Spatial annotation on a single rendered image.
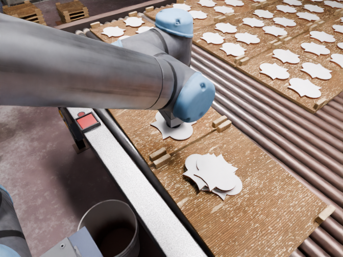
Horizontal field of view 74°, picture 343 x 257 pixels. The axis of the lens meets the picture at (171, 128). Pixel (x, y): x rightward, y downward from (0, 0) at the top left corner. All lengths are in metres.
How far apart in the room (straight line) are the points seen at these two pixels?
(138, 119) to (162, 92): 0.59
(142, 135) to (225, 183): 0.34
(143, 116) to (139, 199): 0.33
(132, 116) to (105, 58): 0.66
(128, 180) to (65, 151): 1.43
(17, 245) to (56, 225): 1.32
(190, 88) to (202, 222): 0.43
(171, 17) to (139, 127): 0.48
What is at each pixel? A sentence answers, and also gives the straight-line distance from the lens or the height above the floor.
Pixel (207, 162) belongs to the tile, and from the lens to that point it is 0.72.
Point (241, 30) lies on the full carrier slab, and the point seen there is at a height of 0.94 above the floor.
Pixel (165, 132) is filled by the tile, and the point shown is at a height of 1.08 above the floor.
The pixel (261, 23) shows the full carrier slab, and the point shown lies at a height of 0.95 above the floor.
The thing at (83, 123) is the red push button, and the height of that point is 0.93.
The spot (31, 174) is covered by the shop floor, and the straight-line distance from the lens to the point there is 2.12.
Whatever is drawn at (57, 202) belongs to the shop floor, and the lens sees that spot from 1.89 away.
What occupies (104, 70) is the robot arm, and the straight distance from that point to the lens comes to 0.24.
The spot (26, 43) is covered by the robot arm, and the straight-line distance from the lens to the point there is 0.22.
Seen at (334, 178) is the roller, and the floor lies 0.92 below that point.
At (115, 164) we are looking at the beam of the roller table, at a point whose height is 0.91.
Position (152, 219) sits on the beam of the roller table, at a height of 0.92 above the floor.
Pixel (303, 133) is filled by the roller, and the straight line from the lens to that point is 0.98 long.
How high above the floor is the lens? 1.56
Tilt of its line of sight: 48 degrees down
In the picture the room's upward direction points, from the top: straight up
